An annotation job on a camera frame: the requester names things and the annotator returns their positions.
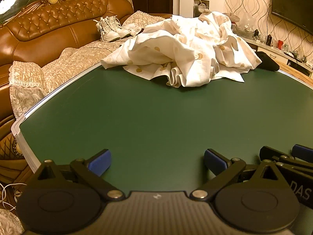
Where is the white polka dot garment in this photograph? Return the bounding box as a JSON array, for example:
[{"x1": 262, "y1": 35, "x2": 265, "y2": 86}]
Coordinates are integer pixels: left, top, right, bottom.
[{"x1": 101, "y1": 11, "x2": 262, "y2": 88}]

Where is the white TV cabinet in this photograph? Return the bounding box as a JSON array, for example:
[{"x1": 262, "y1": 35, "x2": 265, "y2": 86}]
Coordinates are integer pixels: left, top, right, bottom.
[{"x1": 243, "y1": 38, "x2": 312, "y2": 76}]

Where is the black garment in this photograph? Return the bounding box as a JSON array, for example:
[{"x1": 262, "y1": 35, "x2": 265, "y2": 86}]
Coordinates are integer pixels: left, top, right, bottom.
[{"x1": 256, "y1": 52, "x2": 280, "y2": 72}]

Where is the beige lace sofa cover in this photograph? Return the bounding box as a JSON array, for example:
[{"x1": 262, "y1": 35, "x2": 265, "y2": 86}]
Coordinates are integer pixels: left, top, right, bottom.
[{"x1": 8, "y1": 10, "x2": 166, "y2": 119}]

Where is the white sneaker left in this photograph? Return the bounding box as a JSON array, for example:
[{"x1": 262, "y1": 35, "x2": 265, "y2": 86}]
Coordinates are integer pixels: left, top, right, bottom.
[{"x1": 93, "y1": 18, "x2": 120, "y2": 42}]

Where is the white sneaker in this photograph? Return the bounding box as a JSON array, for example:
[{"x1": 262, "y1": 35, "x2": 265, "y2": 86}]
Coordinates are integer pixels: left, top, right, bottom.
[
  {"x1": 107, "y1": 16, "x2": 130, "y2": 39},
  {"x1": 93, "y1": 18, "x2": 120, "y2": 42}
]

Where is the white sneaker right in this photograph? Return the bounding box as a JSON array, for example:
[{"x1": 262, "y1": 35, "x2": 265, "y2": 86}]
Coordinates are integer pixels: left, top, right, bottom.
[{"x1": 107, "y1": 16, "x2": 130, "y2": 39}]

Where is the brown leather sofa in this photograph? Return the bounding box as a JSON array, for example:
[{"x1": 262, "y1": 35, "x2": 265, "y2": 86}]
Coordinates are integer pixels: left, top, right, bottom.
[{"x1": 1, "y1": 0, "x2": 134, "y2": 184}]

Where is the wall mounted television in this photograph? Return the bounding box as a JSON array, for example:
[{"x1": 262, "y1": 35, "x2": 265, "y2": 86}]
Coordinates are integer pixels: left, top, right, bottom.
[{"x1": 272, "y1": 0, "x2": 312, "y2": 34}]

